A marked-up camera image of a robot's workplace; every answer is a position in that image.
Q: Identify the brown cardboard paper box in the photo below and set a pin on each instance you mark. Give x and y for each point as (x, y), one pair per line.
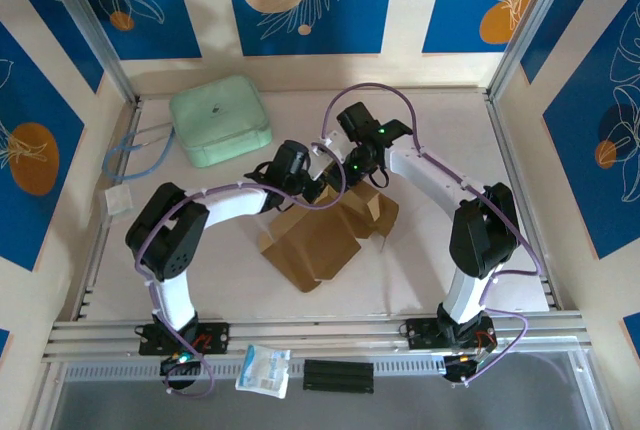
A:
(310, 245)

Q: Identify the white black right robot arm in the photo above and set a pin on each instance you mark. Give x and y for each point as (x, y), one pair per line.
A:
(480, 240)

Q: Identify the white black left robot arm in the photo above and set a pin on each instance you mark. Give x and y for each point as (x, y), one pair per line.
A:
(170, 240)

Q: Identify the mint green zip pouch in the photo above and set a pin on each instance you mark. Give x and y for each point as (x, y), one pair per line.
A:
(220, 117)

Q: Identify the small clear plastic packet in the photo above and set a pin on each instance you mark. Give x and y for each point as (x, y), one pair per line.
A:
(117, 200)

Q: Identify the white blue plastic packet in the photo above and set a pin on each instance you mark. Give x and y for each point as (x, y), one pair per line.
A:
(262, 370)

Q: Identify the black rectangular block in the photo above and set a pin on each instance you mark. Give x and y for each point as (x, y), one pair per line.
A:
(339, 376)

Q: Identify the white paper sheet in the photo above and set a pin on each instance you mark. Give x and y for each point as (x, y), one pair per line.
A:
(525, 304)

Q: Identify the black right connector board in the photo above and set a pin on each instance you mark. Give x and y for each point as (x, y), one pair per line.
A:
(457, 365)

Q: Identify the black connector board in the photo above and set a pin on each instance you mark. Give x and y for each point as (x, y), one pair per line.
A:
(172, 365)
(457, 365)

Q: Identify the black left connector board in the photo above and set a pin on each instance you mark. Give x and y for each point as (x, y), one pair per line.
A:
(172, 365)

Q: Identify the grey metal panel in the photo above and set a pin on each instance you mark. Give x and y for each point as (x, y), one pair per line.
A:
(400, 410)

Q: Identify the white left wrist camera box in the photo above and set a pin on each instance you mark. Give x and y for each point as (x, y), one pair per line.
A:
(320, 167)

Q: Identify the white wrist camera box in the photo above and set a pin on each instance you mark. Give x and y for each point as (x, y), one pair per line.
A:
(334, 145)
(320, 167)

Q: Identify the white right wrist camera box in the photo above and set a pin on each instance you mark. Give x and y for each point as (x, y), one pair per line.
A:
(334, 145)

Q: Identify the aluminium side rail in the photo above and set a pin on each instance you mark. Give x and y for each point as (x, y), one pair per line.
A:
(502, 130)
(86, 300)

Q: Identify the aluminium cross rail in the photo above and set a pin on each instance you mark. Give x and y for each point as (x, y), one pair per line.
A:
(325, 330)

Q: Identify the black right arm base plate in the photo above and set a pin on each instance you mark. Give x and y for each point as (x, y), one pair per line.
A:
(420, 332)

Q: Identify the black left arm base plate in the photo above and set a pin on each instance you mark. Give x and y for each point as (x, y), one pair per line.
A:
(215, 337)

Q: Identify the aluminium frame post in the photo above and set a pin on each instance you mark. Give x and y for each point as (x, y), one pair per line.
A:
(536, 15)
(86, 15)

